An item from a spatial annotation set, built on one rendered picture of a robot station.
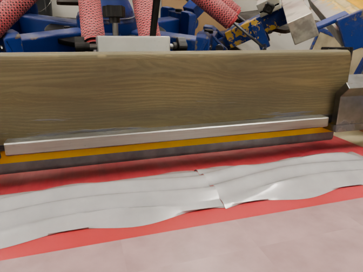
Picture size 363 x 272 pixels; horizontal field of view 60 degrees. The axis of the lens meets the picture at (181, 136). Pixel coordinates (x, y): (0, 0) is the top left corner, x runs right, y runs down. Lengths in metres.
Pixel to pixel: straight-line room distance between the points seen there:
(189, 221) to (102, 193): 0.07
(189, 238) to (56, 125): 0.14
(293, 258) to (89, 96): 0.19
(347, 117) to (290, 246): 0.20
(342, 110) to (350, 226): 0.16
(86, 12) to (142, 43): 0.22
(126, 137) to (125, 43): 0.32
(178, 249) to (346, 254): 0.09
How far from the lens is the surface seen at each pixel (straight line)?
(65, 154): 0.29
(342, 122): 0.37
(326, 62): 0.35
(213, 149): 0.32
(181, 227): 0.21
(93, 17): 0.74
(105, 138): 0.26
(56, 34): 1.01
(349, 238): 0.22
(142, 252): 0.19
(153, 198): 0.23
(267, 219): 0.22
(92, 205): 0.23
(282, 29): 1.70
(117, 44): 0.56
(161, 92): 0.28
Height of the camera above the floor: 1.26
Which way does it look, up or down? 31 degrees down
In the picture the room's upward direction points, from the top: 5 degrees clockwise
